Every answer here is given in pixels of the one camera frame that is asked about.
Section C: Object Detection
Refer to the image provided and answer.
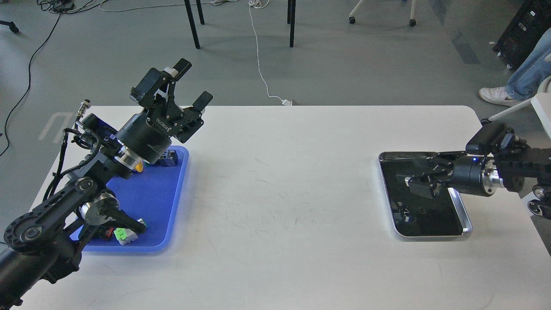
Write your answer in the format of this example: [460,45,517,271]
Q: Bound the white office chair base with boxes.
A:
[348,0,418,28]

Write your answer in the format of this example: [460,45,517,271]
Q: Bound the black equipment case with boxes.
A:
[492,0,551,69]

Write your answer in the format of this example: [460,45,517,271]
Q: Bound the white green switch module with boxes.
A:
[113,228,139,245]

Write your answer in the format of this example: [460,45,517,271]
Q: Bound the blue plastic tray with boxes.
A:
[84,146,189,253]

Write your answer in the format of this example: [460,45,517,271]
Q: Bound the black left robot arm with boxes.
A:
[0,59,213,310]

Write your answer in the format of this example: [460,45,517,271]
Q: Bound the yellow push button switch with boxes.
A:
[133,160,144,173]

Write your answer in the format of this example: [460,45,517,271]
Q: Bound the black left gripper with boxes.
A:
[116,59,213,163]

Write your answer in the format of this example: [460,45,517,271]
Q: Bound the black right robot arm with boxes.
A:
[396,122,551,219]

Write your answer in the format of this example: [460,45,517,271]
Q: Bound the black table legs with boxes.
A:
[184,0,297,49]

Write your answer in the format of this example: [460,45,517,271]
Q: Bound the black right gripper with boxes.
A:
[396,151,500,199]

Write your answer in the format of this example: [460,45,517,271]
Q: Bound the silver metal tray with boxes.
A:
[378,152,473,241]

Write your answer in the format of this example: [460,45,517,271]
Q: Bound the white floor cable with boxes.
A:
[99,0,293,106]

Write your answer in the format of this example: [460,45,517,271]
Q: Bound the black floor cable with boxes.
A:
[0,0,102,156]

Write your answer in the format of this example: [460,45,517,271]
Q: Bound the white chair at right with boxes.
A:
[481,77,551,140]

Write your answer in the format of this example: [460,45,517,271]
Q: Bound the person leg in jeans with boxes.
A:
[478,29,551,107]

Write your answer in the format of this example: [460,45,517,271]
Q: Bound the green push button switch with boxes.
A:
[155,149,178,167]

